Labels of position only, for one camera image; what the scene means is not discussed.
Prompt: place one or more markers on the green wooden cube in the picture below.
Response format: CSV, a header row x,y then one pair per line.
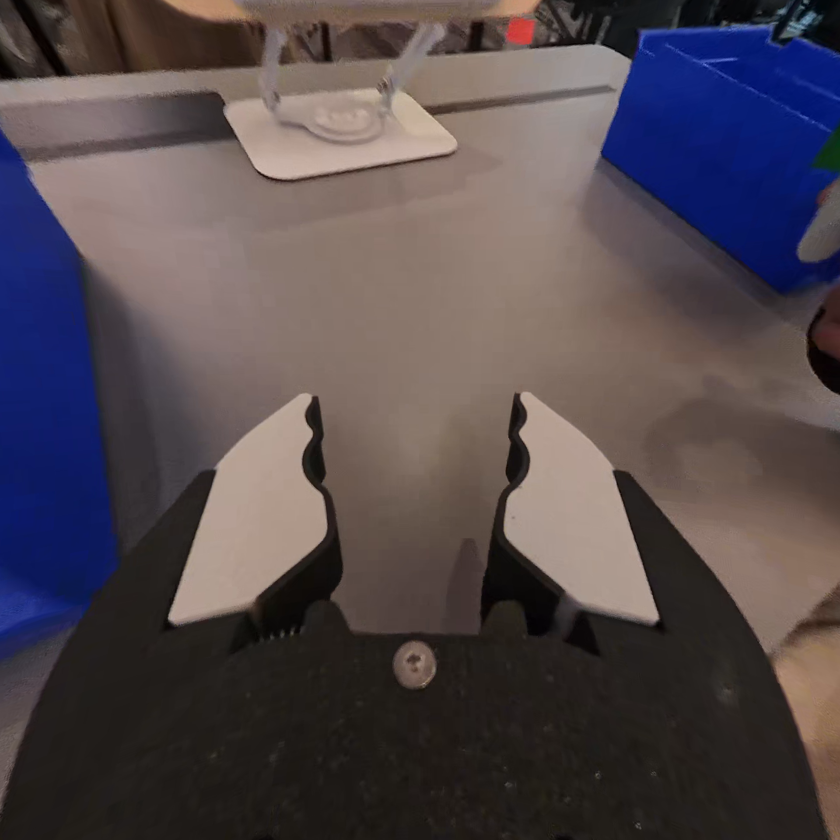
x,y
830,152

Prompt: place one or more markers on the orange traffic cone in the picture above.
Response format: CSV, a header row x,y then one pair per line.
x,y
520,31

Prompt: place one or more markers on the person's right hand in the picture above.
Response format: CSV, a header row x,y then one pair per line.
x,y
828,336

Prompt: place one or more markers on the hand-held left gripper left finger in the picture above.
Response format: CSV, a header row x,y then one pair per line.
x,y
256,525

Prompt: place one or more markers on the white folding stand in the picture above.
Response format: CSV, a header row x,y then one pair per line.
x,y
407,148

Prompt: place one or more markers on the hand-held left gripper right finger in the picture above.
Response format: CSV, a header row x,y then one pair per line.
x,y
577,525

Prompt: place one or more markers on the blue plastic bin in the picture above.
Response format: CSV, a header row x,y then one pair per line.
x,y
709,144
46,394

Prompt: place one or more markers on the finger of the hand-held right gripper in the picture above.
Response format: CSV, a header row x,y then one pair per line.
x,y
823,229

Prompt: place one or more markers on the brown fabric cover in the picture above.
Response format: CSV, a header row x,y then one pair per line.
x,y
164,46

